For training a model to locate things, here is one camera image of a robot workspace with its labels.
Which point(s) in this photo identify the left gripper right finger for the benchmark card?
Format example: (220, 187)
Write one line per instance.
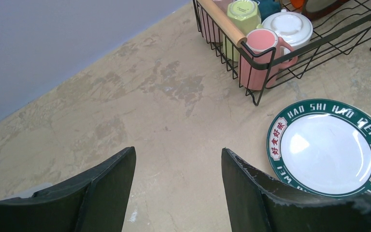
(258, 202)

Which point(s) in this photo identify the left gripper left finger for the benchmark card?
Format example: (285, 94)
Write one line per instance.
(93, 201)

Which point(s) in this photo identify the green rimmed white plate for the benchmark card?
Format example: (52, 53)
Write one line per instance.
(323, 147)

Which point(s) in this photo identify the light pink faceted mug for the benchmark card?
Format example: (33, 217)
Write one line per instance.
(209, 28)

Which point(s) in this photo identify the white handled cup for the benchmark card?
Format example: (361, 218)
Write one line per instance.
(294, 28)

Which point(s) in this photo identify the green faceted mug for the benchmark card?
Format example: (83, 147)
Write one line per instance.
(246, 17)

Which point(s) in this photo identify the dark blue bowl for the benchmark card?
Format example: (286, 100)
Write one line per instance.
(268, 7)

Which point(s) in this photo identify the red rimmed plate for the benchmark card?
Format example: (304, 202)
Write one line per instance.
(316, 9)

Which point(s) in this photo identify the orange small plate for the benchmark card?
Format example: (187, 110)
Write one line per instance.
(297, 4)

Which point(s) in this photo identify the black wire dish rack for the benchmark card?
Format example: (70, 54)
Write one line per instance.
(267, 60)

